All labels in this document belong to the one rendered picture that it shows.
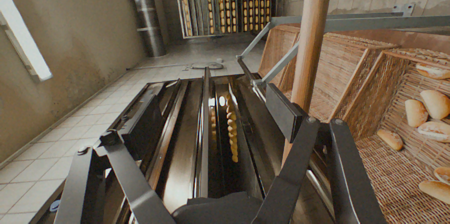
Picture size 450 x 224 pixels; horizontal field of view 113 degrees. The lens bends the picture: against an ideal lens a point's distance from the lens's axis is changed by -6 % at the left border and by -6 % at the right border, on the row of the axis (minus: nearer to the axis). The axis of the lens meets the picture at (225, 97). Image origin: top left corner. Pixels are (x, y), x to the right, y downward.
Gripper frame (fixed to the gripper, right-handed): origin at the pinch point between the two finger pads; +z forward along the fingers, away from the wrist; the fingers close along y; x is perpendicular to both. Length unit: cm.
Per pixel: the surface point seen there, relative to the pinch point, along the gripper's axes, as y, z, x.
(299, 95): 13.1, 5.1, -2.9
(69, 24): -127, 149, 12
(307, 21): 12.9, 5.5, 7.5
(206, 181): -6.0, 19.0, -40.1
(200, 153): -9, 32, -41
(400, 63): 69, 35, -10
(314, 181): 16.1, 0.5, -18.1
